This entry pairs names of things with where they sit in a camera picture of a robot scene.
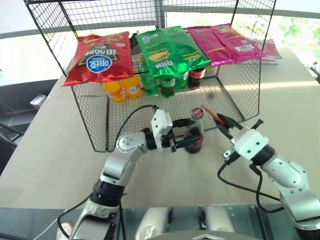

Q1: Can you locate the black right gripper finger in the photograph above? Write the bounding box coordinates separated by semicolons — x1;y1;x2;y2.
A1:
216;113;247;132
212;121;236;142

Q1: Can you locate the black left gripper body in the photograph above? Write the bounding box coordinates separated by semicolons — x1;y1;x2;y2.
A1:
161;119;182;153

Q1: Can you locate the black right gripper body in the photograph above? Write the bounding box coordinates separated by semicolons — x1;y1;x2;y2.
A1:
223;119;265;165

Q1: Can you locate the glass cola bottle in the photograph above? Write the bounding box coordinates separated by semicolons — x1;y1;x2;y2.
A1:
184;107;205;155

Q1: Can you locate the red bottle opener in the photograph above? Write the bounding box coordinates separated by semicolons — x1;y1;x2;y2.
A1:
201;104;227;126

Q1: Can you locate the green soda bottle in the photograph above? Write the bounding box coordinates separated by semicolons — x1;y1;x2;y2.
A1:
159;76;177;98
139;71;161;96
174;71;190;92

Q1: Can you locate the plastic cola bottle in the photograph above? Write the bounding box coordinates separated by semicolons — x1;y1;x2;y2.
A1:
187;65;207;89

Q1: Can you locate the orange soda bottle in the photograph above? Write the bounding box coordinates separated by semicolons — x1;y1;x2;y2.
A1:
121;75;143;99
102;80;126;103

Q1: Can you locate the white rounded robot leg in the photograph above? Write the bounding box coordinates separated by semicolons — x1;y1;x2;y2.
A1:
135;207;174;240
199;205;236;235

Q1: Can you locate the green chip bag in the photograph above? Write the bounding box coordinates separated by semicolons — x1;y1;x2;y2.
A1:
134;28;190;80
161;25;212;71

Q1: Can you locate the pink chip bag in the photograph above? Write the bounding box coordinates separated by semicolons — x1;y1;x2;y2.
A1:
211;23;266;64
186;25;235;67

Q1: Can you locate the pink and white snack bag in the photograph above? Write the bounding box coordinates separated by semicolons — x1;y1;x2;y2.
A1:
253;39;284;65

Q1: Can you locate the dark rounded robot torso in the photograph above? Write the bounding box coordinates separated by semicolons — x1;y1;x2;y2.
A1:
149;230;259;240

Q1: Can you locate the red chip bag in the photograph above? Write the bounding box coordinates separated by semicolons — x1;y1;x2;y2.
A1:
61;31;135;87

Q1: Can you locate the small white box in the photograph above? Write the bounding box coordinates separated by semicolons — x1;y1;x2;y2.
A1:
29;93;48;106

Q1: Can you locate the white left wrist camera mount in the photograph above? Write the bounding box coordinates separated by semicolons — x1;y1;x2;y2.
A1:
150;109;174;151

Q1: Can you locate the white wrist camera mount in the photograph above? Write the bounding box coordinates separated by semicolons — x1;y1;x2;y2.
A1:
150;109;174;151
230;128;270;160

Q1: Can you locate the black wire rack shelf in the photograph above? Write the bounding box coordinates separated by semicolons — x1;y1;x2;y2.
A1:
23;0;277;153

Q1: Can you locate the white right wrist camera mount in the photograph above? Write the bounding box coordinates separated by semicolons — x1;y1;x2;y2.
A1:
230;128;270;160

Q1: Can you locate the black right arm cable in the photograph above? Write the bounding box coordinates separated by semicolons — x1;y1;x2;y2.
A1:
217;161;286;214

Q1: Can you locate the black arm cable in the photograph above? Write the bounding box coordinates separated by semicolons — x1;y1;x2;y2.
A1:
116;104;160;146
217;161;286;214

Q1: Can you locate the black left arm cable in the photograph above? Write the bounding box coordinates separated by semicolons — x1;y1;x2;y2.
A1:
116;104;160;146

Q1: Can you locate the black shoulder cable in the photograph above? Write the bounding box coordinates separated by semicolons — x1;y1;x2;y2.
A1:
56;194;126;240

